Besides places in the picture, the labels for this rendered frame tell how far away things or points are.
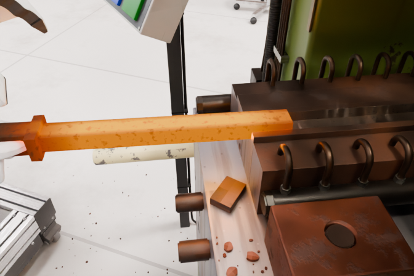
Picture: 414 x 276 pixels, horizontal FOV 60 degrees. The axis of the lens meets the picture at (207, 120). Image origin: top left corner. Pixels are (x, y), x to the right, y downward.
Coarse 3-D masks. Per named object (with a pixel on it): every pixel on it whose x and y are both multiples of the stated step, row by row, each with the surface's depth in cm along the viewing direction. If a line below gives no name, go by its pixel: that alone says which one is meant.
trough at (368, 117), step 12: (348, 108) 48; (360, 108) 48; (372, 108) 48; (384, 108) 48; (396, 108) 49; (408, 108) 49; (300, 120) 48; (312, 120) 48; (324, 120) 48; (336, 120) 48; (348, 120) 48; (360, 120) 48; (372, 120) 48; (384, 120) 48; (396, 120) 48; (408, 120) 48
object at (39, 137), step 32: (0, 128) 42; (32, 128) 41; (64, 128) 42; (96, 128) 42; (128, 128) 43; (160, 128) 43; (192, 128) 43; (224, 128) 43; (256, 128) 44; (288, 128) 44; (32, 160) 42
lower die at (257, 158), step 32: (256, 96) 51; (288, 96) 51; (320, 96) 51; (352, 96) 51; (384, 96) 51; (320, 128) 44; (352, 128) 44; (384, 128) 44; (256, 160) 42; (320, 160) 41; (352, 160) 41; (384, 160) 41; (256, 192) 44
